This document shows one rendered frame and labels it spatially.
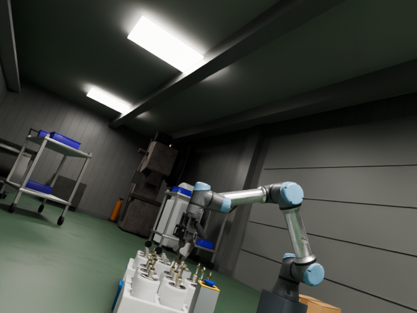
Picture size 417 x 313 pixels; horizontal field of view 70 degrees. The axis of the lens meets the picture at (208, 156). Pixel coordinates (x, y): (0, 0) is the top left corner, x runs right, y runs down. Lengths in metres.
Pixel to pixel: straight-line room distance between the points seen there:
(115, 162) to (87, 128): 1.22
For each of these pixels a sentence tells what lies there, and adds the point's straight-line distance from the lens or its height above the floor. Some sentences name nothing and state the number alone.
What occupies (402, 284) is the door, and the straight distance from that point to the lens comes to 3.46.
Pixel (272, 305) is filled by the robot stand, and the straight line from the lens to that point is 1.80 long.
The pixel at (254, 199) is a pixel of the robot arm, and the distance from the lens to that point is 1.65.
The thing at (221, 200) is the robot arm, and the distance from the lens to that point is 1.42.
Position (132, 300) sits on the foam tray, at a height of 0.17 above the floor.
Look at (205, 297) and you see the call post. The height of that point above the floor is 0.28.
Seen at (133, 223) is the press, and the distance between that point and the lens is 6.88.
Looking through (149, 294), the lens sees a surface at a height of 0.20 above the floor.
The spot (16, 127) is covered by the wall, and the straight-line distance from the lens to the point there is 9.05.
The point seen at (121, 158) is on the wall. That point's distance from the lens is 9.27.
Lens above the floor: 0.48
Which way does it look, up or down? 14 degrees up
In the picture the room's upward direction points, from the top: 19 degrees clockwise
